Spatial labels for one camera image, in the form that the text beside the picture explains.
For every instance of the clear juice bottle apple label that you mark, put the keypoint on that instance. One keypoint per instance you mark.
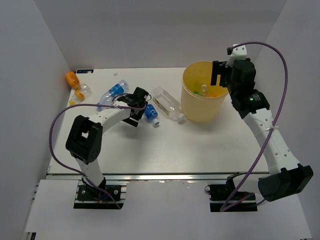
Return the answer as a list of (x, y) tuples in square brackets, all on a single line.
[(167, 104)]

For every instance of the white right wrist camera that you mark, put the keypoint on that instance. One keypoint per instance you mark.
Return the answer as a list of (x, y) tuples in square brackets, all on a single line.
[(235, 53)]

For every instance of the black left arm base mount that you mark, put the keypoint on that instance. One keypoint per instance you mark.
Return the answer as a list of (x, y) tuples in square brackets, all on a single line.
[(89, 198)]

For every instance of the clear unlabeled plastic bottle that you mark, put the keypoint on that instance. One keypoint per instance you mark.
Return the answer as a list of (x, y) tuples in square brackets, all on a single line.
[(204, 92)]

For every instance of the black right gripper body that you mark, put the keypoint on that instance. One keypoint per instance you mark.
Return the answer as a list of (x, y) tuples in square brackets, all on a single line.
[(231, 85)]

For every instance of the yellow plastic bin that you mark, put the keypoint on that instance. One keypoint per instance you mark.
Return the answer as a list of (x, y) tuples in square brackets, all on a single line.
[(196, 107)]

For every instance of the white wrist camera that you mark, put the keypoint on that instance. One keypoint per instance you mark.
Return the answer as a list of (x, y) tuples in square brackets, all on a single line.
[(235, 53), (127, 99)]

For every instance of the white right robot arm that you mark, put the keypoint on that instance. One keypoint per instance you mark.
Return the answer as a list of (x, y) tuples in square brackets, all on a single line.
[(286, 174)]

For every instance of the clear bottle blue cap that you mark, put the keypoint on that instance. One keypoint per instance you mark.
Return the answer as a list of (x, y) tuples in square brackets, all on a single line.
[(107, 99)]

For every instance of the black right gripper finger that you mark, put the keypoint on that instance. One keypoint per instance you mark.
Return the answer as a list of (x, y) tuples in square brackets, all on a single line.
[(219, 67), (215, 79)]

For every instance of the blue table sticker left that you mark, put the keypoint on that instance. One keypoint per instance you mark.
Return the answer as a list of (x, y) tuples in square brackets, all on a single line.
[(84, 71)]

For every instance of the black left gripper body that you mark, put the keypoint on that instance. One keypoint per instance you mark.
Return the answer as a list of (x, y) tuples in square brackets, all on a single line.
[(141, 112)]

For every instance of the small clear bottle orange label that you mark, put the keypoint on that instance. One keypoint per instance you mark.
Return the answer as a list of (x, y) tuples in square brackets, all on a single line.
[(80, 95)]

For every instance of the clear bottle blue square label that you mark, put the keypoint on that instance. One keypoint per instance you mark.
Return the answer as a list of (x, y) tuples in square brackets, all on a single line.
[(151, 115)]

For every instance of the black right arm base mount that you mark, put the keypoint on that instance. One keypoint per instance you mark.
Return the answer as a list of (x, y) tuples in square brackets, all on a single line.
[(219, 193)]

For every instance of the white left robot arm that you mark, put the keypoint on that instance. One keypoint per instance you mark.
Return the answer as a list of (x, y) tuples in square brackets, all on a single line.
[(84, 141)]

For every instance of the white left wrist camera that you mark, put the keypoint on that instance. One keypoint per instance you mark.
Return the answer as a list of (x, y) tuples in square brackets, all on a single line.
[(127, 99)]

